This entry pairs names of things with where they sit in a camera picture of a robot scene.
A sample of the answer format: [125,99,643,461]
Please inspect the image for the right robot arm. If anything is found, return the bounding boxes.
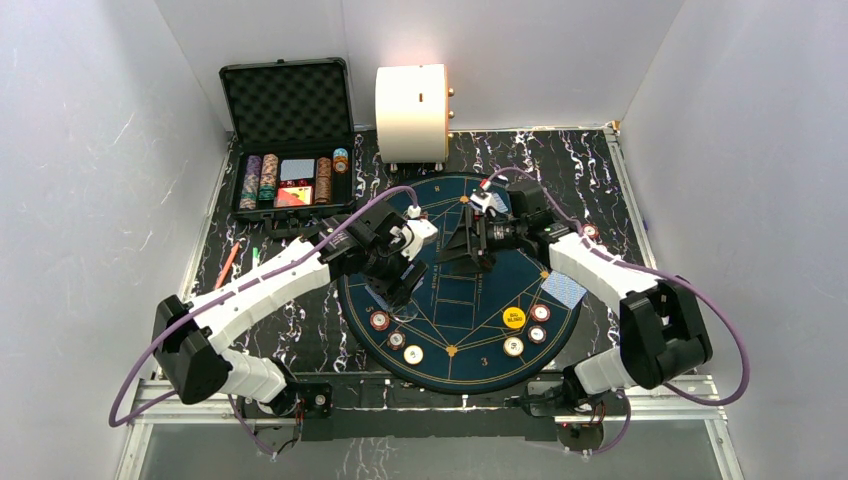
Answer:
[436,181,713,414]

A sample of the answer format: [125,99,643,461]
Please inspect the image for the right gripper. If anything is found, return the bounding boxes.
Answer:
[433,204,527,276]

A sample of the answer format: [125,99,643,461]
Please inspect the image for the orange blue chip stack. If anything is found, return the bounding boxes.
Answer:
[332,148,350,174]

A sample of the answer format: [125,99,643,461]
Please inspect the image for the red card box in case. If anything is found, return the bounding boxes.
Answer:
[274,185,313,208]

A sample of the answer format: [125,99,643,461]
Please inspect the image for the yellow chips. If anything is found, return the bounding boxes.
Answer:
[403,345,424,365]
[503,336,525,358]

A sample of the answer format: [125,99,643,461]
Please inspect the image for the black chip carrying case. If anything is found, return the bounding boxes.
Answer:
[219,57,355,240]

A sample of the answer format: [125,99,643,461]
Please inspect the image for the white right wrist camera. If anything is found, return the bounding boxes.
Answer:
[469,183,499,215]

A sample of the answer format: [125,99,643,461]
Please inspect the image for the brown chips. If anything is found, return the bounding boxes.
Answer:
[386,331,406,351]
[527,325,547,344]

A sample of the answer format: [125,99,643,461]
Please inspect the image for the red poker chip stack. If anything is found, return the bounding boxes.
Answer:
[582,224,599,240]

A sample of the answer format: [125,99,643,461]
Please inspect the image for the red chips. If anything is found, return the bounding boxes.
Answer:
[529,304,551,323]
[369,311,391,331]

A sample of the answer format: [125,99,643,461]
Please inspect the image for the clear dealer button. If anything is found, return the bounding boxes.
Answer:
[391,303,419,324]

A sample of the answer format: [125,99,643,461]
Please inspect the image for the blue playing card deck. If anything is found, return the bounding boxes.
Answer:
[401,261,428,287]

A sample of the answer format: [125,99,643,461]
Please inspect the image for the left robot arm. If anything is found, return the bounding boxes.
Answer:
[153,202,439,416]

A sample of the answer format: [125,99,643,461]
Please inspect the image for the brown chip row in case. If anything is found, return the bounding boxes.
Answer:
[314,157,332,204]

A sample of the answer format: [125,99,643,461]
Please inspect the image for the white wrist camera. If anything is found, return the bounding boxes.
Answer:
[469,183,499,215]
[401,206,439,260]

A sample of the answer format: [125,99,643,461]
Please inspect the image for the white cylindrical device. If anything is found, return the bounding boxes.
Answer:
[374,64,453,171]

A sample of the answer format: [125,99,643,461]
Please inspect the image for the yellow big blind button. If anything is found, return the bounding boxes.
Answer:
[502,306,527,330]

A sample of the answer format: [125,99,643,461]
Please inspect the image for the aluminium frame rail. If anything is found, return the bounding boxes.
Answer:
[599,125,745,480]

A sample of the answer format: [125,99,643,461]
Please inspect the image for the purple chip row in case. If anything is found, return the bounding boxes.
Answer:
[239,155,262,210]

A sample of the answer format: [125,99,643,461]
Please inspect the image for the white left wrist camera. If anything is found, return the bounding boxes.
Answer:
[401,206,439,260]

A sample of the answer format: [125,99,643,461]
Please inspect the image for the orange pen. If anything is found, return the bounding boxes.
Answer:
[214,242,241,289]

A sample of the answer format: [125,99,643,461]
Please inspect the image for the pink green chip row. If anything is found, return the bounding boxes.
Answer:
[258,154,279,202]

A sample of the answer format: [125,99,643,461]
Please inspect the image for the round blue poker mat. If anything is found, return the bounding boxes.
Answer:
[337,173,583,394]

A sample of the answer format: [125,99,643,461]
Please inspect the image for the dealt card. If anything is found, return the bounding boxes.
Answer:
[541,271,587,309]
[490,193,509,214]

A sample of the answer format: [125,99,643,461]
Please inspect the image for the card deck in case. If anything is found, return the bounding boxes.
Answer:
[279,158,316,182]

